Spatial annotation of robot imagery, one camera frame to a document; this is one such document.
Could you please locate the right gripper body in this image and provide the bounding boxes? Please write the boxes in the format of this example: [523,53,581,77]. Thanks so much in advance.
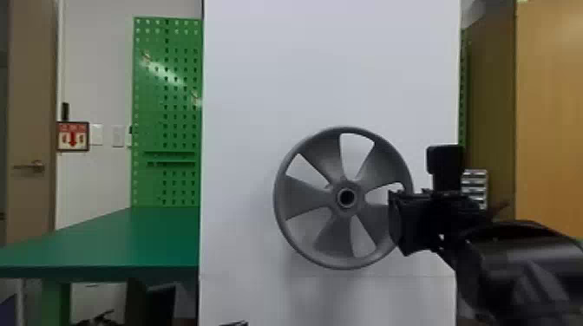
[427,189,494,254]

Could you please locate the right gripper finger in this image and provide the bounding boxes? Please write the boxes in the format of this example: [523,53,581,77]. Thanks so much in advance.
[387,189,408,247]
[397,193,439,258]

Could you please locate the grey wheel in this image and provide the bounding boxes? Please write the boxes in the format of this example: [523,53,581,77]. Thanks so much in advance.
[272,126,415,271]

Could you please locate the white drawer cabinet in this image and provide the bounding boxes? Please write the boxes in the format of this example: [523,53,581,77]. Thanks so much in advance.
[461,168,488,212]

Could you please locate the white panel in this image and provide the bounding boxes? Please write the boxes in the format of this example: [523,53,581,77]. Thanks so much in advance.
[198,0,462,326]

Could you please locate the beige door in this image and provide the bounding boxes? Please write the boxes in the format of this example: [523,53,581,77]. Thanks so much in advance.
[0,0,59,246]

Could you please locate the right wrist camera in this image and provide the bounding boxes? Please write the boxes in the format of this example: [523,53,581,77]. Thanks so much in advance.
[425,144,467,192]

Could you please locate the red white wall sign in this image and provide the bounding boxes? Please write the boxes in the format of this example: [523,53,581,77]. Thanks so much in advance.
[56,121,91,153]

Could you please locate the metal door handle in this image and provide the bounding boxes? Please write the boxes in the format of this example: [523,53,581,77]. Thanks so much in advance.
[11,160,46,174]

